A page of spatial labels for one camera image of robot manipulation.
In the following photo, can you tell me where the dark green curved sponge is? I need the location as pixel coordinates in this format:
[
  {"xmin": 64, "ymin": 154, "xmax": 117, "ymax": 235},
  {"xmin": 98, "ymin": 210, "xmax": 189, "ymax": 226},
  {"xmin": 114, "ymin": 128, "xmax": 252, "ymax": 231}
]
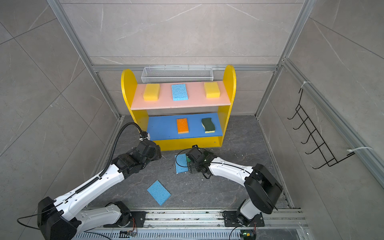
[{"xmin": 202, "ymin": 118, "xmax": 216, "ymax": 134}]

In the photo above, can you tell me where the orange sponge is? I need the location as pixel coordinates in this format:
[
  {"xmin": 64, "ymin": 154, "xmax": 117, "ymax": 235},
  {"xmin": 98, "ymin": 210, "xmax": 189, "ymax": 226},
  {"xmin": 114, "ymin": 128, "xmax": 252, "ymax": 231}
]
[{"xmin": 177, "ymin": 118, "xmax": 189, "ymax": 134}]

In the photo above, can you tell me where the yellow sponge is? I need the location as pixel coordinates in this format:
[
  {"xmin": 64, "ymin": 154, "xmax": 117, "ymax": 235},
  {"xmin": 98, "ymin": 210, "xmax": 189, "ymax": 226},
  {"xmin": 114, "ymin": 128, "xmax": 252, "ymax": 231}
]
[
  {"xmin": 204, "ymin": 82, "xmax": 221, "ymax": 99},
  {"xmin": 143, "ymin": 84, "xmax": 161, "ymax": 102}
]

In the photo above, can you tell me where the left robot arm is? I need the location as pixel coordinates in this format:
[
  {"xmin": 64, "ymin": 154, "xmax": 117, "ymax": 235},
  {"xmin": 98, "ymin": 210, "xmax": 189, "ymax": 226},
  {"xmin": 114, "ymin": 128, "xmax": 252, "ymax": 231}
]
[{"xmin": 35, "ymin": 122, "xmax": 162, "ymax": 240}]

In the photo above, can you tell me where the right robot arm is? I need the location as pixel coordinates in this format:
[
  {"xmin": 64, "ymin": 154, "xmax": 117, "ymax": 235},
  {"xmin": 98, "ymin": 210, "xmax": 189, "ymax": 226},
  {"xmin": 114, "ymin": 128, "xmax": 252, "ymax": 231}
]
[{"xmin": 186, "ymin": 145, "xmax": 283, "ymax": 226}]

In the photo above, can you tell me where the yellow shelf unit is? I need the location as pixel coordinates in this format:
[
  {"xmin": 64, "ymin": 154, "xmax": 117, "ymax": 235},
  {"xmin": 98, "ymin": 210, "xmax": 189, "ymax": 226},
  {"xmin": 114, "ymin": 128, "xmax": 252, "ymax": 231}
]
[{"xmin": 121, "ymin": 65, "xmax": 237, "ymax": 151}]

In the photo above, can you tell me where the light blue sponge middle row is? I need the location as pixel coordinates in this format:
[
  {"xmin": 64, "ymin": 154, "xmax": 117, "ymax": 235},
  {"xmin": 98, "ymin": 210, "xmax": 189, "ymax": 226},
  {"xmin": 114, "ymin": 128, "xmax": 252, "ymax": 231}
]
[{"xmin": 175, "ymin": 154, "xmax": 188, "ymax": 174}]

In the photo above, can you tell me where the light blue sponge front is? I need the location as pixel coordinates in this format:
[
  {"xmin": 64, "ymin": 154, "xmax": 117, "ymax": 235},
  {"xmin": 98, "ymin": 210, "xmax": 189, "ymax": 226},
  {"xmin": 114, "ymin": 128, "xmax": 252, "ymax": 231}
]
[{"xmin": 147, "ymin": 181, "xmax": 171, "ymax": 206}]

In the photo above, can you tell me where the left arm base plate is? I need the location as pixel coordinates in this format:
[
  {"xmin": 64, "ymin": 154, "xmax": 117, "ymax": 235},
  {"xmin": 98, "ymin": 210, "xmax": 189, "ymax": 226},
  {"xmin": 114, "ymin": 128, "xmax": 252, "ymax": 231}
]
[{"xmin": 118, "ymin": 211, "xmax": 147, "ymax": 228}]

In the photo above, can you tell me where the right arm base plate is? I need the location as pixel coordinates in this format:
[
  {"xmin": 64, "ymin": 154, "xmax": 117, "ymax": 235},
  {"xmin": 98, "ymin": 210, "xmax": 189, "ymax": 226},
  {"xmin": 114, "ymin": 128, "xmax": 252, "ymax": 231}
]
[{"xmin": 222, "ymin": 211, "xmax": 265, "ymax": 227}]

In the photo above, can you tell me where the white wire mesh basket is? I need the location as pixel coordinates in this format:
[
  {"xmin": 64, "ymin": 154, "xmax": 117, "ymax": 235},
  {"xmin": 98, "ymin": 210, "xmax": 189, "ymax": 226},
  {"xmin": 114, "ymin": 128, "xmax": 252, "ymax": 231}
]
[{"xmin": 141, "ymin": 67, "xmax": 214, "ymax": 84}]

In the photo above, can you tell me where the aluminium rail base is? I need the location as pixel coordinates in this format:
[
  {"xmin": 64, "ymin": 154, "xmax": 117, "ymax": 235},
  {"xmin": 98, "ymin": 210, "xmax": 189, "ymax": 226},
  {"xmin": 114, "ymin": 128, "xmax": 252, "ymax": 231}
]
[{"xmin": 75, "ymin": 209, "xmax": 313, "ymax": 240}]

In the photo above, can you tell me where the black wire hook rack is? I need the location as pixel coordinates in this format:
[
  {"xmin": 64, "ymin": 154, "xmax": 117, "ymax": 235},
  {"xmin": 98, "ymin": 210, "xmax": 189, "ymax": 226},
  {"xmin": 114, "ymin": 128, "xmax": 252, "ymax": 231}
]
[{"xmin": 287, "ymin": 89, "xmax": 355, "ymax": 170}]

